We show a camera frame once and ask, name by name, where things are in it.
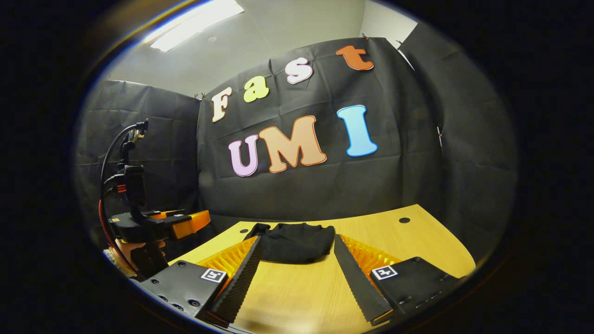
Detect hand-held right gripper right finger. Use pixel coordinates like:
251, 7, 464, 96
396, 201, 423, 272
333, 234, 465, 324

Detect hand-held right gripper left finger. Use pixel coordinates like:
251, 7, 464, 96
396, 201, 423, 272
139, 234, 263, 325

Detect black buttoned cardigan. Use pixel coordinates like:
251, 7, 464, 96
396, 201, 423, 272
244, 222, 336, 265

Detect ceiling light panel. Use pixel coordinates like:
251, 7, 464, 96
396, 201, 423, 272
143, 0, 245, 52

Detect red and black cable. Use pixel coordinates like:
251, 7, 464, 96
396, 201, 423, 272
97, 122, 140, 275

